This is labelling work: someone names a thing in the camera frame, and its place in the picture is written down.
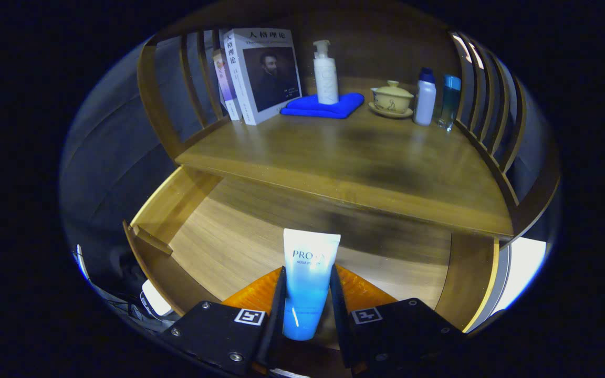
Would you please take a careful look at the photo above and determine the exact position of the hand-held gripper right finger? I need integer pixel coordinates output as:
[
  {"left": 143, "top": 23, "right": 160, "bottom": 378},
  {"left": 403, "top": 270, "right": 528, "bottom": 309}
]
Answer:
[{"left": 329, "top": 264, "right": 466, "bottom": 376}]

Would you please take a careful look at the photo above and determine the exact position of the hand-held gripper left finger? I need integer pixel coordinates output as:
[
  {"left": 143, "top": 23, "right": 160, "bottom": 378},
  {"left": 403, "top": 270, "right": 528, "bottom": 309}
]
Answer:
[{"left": 158, "top": 265, "right": 288, "bottom": 376}]

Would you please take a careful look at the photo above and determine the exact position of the blue white cosmetic tube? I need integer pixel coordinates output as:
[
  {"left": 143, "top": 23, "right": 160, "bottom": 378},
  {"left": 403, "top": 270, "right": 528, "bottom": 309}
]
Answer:
[{"left": 281, "top": 228, "right": 341, "bottom": 342}]

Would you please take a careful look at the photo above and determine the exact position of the wooden drawer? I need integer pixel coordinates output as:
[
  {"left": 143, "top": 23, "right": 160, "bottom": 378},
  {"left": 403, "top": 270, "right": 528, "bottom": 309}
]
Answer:
[{"left": 122, "top": 165, "right": 500, "bottom": 350}]

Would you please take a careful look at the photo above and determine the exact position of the wooden countertop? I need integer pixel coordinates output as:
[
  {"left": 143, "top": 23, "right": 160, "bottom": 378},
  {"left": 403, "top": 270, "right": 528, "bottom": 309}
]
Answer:
[{"left": 175, "top": 76, "right": 514, "bottom": 239}]

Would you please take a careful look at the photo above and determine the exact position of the white grey cabinet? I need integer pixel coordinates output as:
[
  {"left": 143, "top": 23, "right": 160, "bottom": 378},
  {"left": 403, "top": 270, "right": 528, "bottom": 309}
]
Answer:
[{"left": 492, "top": 236, "right": 547, "bottom": 316}]

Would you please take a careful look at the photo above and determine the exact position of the wooden cabinet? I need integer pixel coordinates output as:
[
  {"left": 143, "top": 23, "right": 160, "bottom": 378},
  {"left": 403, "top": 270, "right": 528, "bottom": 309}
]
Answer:
[{"left": 137, "top": 3, "right": 560, "bottom": 247}]

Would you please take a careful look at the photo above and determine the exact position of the small white blue object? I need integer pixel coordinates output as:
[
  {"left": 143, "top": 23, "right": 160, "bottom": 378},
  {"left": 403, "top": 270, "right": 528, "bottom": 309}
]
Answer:
[{"left": 141, "top": 280, "right": 175, "bottom": 318}]

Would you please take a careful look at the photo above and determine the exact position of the blue folded cloth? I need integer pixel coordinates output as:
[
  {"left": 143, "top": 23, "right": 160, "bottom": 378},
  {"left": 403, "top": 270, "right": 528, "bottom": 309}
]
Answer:
[{"left": 280, "top": 93, "right": 365, "bottom": 119}]

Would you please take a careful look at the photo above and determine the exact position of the black backdrop cloth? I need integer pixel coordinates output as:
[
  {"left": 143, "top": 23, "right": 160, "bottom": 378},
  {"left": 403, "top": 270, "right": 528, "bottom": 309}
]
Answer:
[{"left": 60, "top": 31, "right": 214, "bottom": 295}]

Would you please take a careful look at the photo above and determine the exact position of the yellow lidded teacup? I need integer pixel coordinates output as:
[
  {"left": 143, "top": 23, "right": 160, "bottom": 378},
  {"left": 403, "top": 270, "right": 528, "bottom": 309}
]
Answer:
[{"left": 368, "top": 80, "right": 415, "bottom": 119}]

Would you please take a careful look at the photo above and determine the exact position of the thin purple book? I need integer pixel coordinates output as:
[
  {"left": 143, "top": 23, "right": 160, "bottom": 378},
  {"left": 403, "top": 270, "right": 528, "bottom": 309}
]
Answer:
[{"left": 212, "top": 49, "right": 242, "bottom": 121}]

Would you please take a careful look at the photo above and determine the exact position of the white bottle blue cap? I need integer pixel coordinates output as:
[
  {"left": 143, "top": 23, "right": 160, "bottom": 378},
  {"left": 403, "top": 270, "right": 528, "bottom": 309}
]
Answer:
[{"left": 414, "top": 67, "right": 437, "bottom": 127}]

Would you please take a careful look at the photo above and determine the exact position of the white pump bottle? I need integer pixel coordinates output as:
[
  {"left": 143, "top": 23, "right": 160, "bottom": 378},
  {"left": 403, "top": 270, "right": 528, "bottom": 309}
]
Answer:
[{"left": 312, "top": 40, "right": 340, "bottom": 105}]

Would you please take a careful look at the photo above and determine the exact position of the large white portrait book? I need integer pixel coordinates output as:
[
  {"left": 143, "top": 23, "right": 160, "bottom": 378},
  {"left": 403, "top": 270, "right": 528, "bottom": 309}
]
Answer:
[{"left": 223, "top": 28, "right": 303, "bottom": 125}]

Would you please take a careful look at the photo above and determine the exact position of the teal clear bottle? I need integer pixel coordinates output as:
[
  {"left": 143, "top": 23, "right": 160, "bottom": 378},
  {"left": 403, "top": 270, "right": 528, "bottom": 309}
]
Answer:
[{"left": 437, "top": 75, "right": 462, "bottom": 131}]

